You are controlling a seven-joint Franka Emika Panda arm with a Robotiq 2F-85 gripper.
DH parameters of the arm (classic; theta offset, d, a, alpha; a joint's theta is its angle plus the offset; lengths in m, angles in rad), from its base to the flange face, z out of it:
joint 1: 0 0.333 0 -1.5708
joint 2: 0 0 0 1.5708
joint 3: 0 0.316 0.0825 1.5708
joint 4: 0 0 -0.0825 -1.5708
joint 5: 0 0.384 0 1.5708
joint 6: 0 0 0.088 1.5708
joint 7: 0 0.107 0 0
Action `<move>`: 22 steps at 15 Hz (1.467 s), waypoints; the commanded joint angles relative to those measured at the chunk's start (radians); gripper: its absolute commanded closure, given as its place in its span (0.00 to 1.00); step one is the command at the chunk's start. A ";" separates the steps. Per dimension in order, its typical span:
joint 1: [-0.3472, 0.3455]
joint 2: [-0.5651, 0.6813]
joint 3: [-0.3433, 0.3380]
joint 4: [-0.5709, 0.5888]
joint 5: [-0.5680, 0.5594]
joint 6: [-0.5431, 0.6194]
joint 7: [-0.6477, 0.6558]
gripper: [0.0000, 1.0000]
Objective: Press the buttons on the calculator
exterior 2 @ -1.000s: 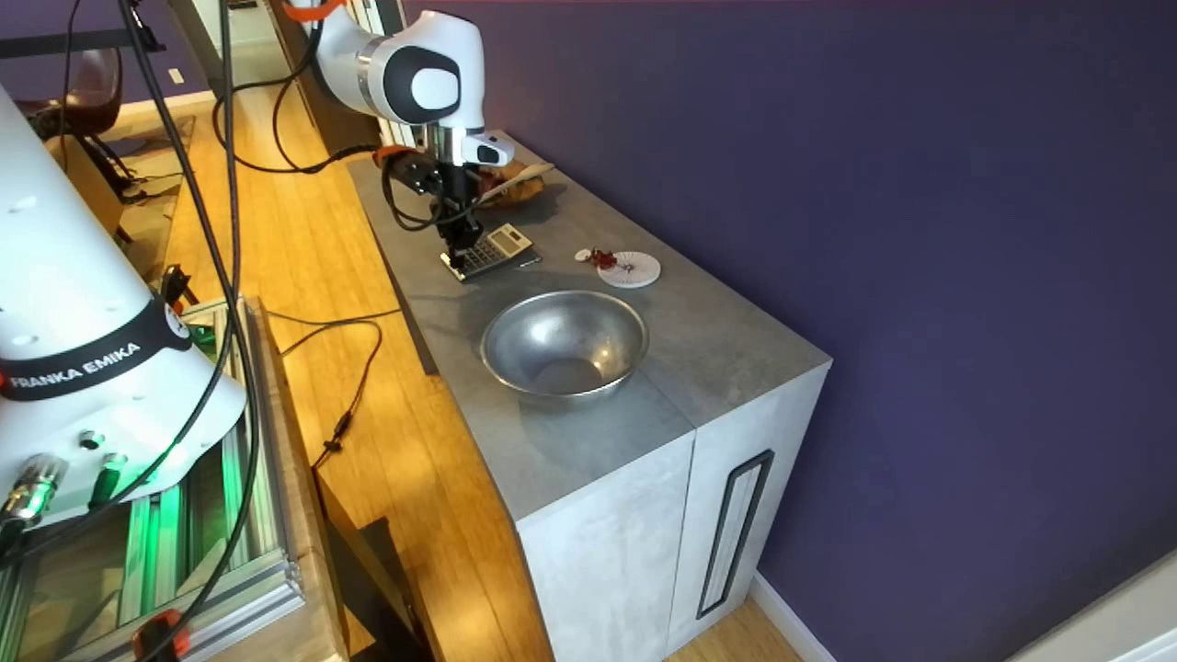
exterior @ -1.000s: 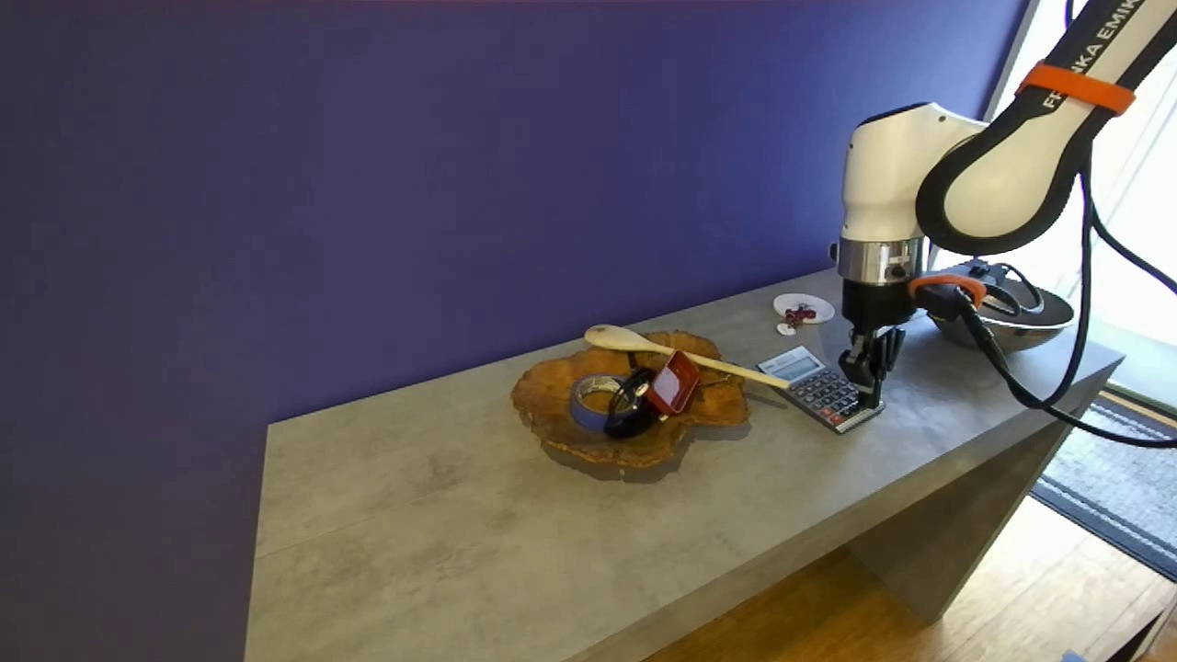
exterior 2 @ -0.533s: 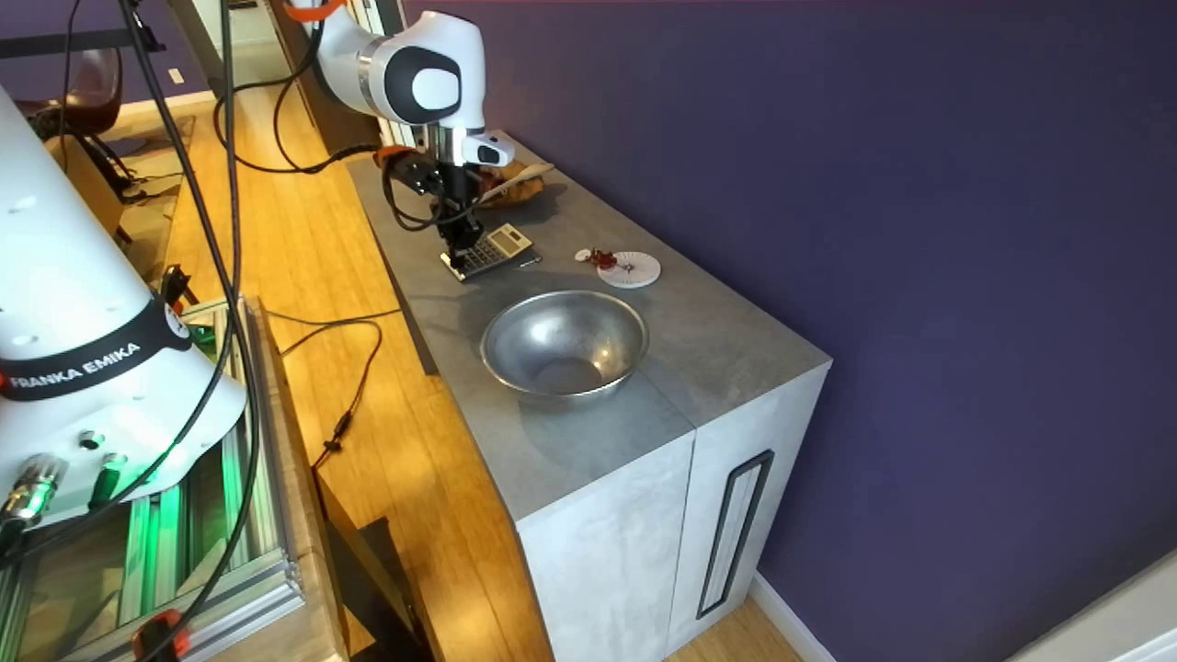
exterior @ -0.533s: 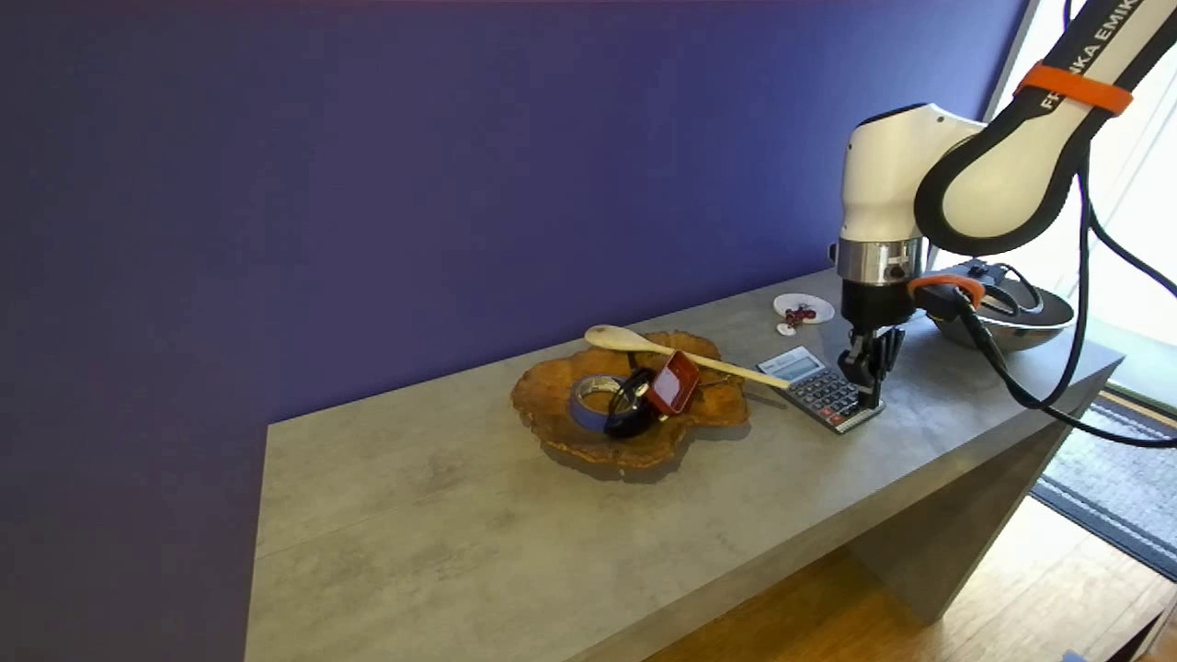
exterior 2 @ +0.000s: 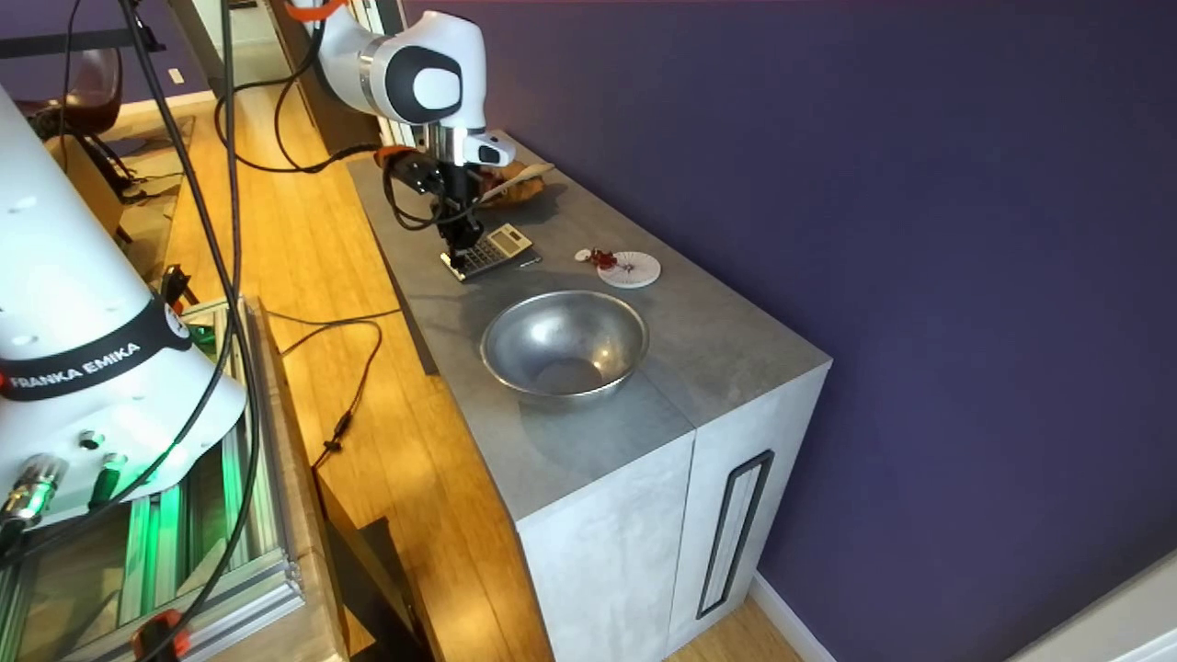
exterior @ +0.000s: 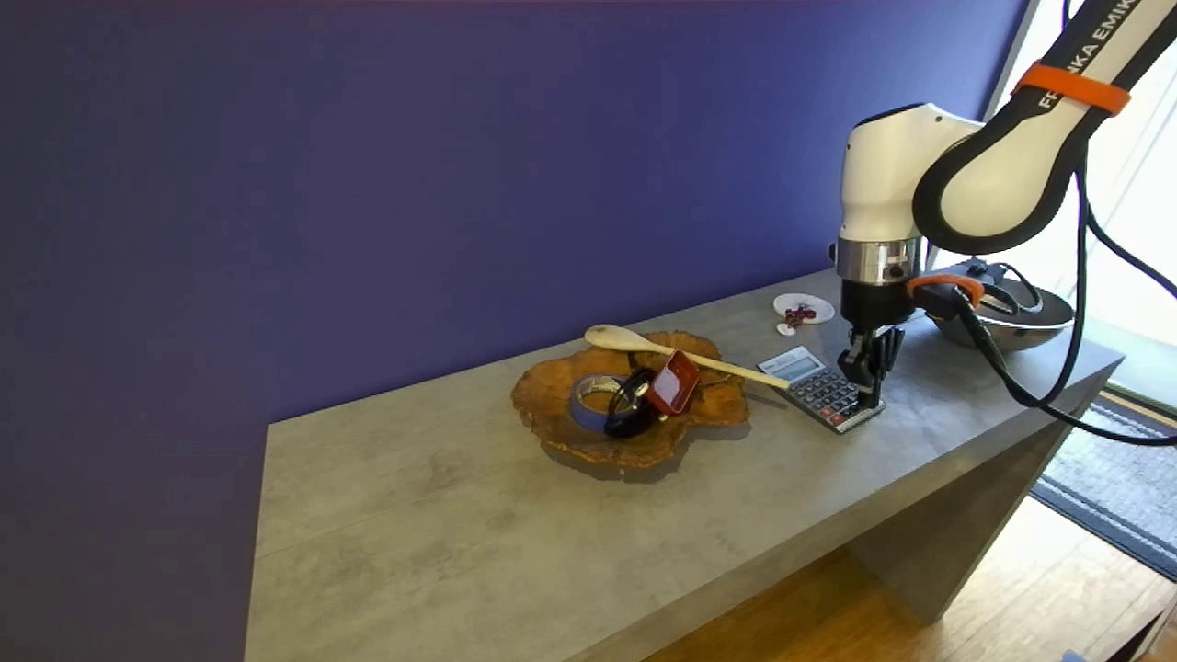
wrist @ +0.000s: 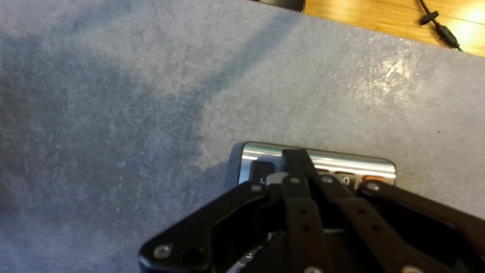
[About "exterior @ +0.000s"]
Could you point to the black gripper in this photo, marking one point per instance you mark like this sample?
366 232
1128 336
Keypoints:
878 308

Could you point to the grey desk calculator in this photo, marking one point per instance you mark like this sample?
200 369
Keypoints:
809 386

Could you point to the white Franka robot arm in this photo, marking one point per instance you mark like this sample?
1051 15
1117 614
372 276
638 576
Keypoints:
895 169

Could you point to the white round fan-pattern disc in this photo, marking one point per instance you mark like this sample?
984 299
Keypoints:
818 308

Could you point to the small red figure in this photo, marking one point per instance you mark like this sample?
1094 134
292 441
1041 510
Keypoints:
800 313

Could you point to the small white round token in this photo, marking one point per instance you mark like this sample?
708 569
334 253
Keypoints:
785 329

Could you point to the round metal bowl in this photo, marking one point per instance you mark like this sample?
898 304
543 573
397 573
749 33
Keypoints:
1041 319

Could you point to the small red square box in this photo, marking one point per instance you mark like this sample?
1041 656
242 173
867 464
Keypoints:
671 383

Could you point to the light wooden spoon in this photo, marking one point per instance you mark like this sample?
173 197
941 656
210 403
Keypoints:
612 336

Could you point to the grey doormat with dark border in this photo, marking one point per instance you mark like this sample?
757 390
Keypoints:
1124 472

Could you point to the silver tape roll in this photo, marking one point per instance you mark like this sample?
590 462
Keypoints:
590 399

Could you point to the grey concrete-look cabinet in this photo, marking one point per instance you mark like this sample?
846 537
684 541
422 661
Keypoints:
489 554

